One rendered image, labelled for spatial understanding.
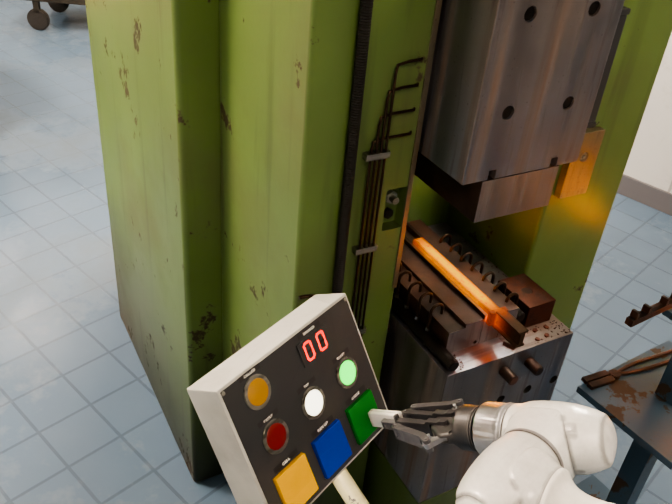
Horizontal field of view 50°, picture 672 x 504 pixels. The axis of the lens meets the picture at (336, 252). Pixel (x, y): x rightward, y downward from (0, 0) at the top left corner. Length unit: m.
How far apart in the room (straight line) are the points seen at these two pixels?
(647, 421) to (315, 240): 1.03
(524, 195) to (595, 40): 0.32
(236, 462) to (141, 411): 1.59
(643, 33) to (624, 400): 0.93
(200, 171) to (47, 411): 1.34
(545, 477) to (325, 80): 0.74
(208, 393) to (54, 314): 2.15
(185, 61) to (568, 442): 1.11
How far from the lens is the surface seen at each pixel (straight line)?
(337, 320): 1.33
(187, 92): 1.71
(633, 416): 2.06
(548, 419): 1.12
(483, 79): 1.32
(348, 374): 1.35
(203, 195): 1.84
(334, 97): 1.33
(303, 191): 1.39
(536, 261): 1.95
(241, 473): 1.23
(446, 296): 1.74
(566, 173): 1.80
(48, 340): 3.15
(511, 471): 1.01
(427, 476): 1.89
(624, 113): 1.88
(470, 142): 1.37
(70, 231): 3.79
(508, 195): 1.51
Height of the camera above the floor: 2.01
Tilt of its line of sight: 34 degrees down
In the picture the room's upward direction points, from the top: 6 degrees clockwise
